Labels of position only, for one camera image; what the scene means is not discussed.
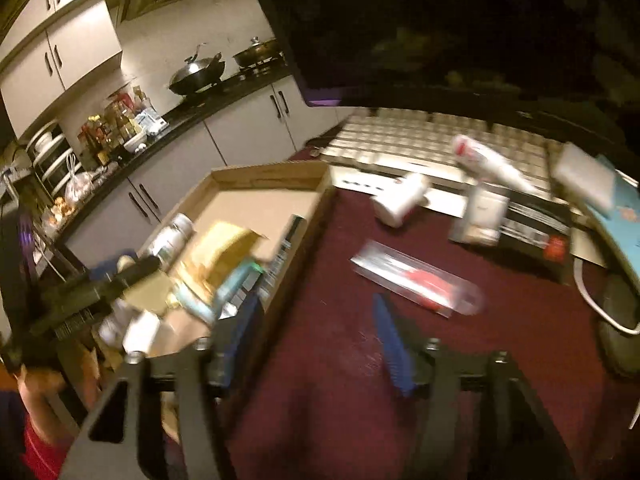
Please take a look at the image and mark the dark pot with lid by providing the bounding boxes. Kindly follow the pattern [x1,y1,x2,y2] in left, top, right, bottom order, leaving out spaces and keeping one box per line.
[233,36,281,70]

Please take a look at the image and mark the beige keyboard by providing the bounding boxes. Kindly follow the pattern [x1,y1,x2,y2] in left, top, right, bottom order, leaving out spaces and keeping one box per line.
[320,108,561,198]

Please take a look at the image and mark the black wok with lid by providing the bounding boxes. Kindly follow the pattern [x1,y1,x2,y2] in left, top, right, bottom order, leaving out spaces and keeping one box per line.
[168,42,226,96]

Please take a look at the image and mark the white red tube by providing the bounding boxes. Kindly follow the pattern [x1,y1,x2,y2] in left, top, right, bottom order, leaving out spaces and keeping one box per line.
[451,134,536,194]

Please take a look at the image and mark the white rectangular box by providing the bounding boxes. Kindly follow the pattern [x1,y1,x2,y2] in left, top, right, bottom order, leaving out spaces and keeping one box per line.
[551,142,615,217]

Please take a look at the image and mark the black snack packet crab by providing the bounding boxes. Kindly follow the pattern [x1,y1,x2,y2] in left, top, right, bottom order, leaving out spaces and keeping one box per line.
[497,191,573,282]

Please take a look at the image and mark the condiment bottles cluster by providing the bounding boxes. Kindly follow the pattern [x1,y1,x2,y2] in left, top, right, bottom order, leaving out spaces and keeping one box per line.
[77,84,168,170]

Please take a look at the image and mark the black round lamp base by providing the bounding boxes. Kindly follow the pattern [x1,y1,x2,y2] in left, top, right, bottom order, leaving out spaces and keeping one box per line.
[597,275,639,378]

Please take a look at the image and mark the white earbud case packet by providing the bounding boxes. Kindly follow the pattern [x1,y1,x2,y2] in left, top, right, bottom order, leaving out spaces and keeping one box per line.
[448,182,510,247]

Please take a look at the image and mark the white bottle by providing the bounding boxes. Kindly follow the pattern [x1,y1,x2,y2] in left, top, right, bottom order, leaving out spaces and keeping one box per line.
[142,214,194,271]

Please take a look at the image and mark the person's left hand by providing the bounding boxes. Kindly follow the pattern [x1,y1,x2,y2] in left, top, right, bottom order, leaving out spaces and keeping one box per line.
[16,346,100,446]

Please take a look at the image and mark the black computer monitor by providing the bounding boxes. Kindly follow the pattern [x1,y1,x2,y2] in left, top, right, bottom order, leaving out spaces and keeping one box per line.
[258,0,639,113]

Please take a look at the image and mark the cardboard box tray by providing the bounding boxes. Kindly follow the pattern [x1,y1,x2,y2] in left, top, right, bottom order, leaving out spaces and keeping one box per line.
[99,160,334,356]

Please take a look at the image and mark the white cabinets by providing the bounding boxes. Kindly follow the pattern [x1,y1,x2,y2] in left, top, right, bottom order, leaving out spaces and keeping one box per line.
[1,0,122,141]
[58,72,350,266]

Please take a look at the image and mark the small white red jar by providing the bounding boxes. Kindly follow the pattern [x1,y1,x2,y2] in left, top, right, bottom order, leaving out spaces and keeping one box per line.
[371,172,431,228]

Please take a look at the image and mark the white upper cabinets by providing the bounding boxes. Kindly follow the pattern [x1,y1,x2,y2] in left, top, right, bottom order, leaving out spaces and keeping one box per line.
[1,0,122,141]

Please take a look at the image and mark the blue book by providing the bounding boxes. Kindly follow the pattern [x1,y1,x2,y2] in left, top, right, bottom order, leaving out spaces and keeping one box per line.
[586,155,640,292]

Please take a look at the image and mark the white lower cabinets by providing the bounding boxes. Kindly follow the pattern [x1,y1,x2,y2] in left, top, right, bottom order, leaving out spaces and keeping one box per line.
[58,72,350,266]

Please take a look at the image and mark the black marker in box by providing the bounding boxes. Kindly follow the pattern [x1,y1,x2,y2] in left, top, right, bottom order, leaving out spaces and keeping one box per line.
[257,214,306,310]

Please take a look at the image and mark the clear case red items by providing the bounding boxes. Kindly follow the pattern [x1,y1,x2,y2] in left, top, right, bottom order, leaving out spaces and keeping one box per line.
[350,240,484,318]

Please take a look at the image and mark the white cable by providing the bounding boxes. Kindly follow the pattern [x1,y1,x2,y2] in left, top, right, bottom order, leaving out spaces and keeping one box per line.
[572,257,640,337]

